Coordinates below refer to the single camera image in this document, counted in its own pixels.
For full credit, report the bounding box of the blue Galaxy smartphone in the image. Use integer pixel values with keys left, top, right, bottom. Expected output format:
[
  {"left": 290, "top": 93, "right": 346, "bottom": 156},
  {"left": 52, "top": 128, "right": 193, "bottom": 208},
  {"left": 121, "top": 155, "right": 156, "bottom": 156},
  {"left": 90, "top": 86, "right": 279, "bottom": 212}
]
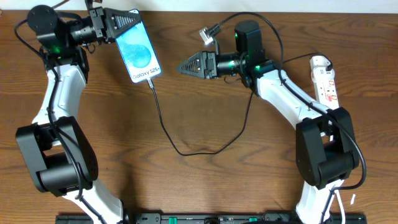
[{"left": 116, "top": 21, "right": 162, "bottom": 83}]

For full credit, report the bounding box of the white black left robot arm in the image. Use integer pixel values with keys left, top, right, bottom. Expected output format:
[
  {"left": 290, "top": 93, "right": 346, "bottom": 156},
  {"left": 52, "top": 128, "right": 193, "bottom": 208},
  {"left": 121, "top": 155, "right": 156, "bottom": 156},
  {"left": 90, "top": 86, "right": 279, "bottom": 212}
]
[{"left": 16, "top": 1, "right": 142, "bottom": 223}]

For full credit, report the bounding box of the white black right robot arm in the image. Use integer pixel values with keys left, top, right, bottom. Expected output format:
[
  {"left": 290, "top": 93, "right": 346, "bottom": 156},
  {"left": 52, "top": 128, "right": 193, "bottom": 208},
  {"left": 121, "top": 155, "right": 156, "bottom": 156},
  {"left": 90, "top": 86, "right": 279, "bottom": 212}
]
[{"left": 177, "top": 21, "right": 365, "bottom": 223}]

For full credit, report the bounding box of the white power strip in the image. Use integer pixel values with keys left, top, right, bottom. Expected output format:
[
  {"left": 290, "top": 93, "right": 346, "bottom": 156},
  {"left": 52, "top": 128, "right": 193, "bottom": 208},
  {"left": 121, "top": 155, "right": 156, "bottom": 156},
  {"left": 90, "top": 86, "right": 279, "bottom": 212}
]
[{"left": 310, "top": 55, "right": 340, "bottom": 110}]

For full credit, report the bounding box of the small white paper scrap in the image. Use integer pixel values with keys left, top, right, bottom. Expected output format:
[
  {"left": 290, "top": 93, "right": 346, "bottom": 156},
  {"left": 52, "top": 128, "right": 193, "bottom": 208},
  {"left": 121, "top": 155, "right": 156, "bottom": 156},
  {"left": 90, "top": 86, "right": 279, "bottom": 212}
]
[{"left": 350, "top": 194, "right": 356, "bottom": 205}]

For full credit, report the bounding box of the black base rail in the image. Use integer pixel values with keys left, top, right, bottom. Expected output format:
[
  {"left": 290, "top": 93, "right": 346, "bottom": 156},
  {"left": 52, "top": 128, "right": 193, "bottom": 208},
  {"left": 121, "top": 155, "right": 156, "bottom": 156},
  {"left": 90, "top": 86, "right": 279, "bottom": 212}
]
[{"left": 55, "top": 212, "right": 368, "bottom": 224}]

